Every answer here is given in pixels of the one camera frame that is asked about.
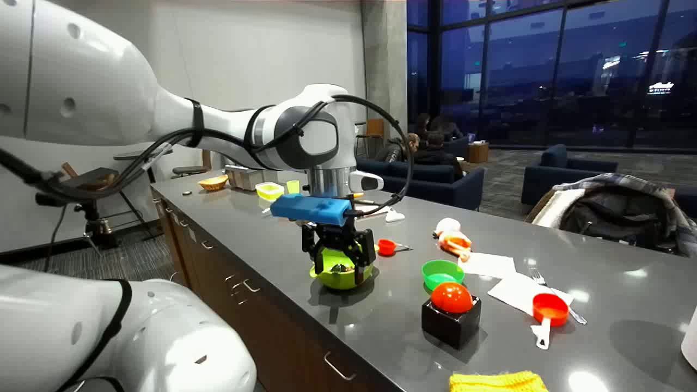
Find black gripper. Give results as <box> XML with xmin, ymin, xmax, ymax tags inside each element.
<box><xmin>301</xmin><ymin>220</ymin><xmax>380</xmax><ymax>288</ymax></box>

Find lime green mixing bowl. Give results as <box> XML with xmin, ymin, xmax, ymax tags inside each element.
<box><xmin>308</xmin><ymin>244</ymin><xmax>381</xmax><ymax>295</ymax></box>

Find small red measuring cup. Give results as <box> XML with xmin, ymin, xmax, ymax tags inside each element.
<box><xmin>374</xmin><ymin>237</ymin><xmax>413</xmax><ymax>259</ymax></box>

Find yellow plastic container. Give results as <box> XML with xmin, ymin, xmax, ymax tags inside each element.
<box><xmin>252</xmin><ymin>181</ymin><xmax>288</xmax><ymax>205</ymax></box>

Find small green plastic cup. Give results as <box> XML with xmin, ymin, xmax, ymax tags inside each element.
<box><xmin>420</xmin><ymin>259</ymin><xmax>469</xmax><ymax>295</ymax></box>

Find wooden counter cabinet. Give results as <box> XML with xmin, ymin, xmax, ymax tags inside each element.
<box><xmin>150</xmin><ymin>190</ymin><xmax>403</xmax><ymax>392</ymax></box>

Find orange white plush toy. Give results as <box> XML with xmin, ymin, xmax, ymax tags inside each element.
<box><xmin>433</xmin><ymin>215</ymin><xmax>474</xmax><ymax>263</ymax></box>

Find navy blue sofa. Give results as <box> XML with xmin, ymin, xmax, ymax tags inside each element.
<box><xmin>357</xmin><ymin>154</ymin><xmax>489</xmax><ymax>214</ymax></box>

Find metal tin container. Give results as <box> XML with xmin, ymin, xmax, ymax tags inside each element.
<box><xmin>225</xmin><ymin>164</ymin><xmax>265</xmax><ymax>193</ymax></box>

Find small white paper napkin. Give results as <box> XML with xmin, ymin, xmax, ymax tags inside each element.
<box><xmin>460</xmin><ymin>250</ymin><xmax>518</xmax><ymax>283</ymax></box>

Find tan bread basket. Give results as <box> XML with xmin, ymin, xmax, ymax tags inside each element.
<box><xmin>198</xmin><ymin>173</ymin><xmax>232</xmax><ymax>193</ymax></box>

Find seated person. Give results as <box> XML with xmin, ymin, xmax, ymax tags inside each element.
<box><xmin>407</xmin><ymin>112</ymin><xmax>466</xmax><ymax>166</ymax></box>

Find wooden side box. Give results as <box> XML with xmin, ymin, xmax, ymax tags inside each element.
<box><xmin>465</xmin><ymin>140</ymin><xmax>493</xmax><ymax>166</ymax></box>

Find navy blue armchair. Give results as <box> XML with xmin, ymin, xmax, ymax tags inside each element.
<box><xmin>518</xmin><ymin>142</ymin><xmax>621</xmax><ymax>207</ymax></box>

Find grey black backpack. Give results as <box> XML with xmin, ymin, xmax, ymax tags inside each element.
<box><xmin>528</xmin><ymin>173</ymin><xmax>697</xmax><ymax>259</ymax></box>

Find blue wrist camera box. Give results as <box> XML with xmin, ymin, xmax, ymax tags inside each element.
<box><xmin>269</xmin><ymin>191</ymin><xmax>357</xmax><ymax>226</ymax></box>

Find red white-handled measuring cup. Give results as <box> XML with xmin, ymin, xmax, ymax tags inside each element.
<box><xmin>530</xmin><ymin>293</ymin><xmax>574</xmax><ymax>354</ymax></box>

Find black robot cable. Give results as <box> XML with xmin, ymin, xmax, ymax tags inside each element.
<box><xmin>0</xmin><ymin>92</ymin><xmax>416</xmax><ymax>220</ymax></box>

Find black camera tripod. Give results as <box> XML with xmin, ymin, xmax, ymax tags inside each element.
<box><xmin>31</xmin><ymin>161</ymin><xmax>159</xmax><ymax>253</ymax></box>

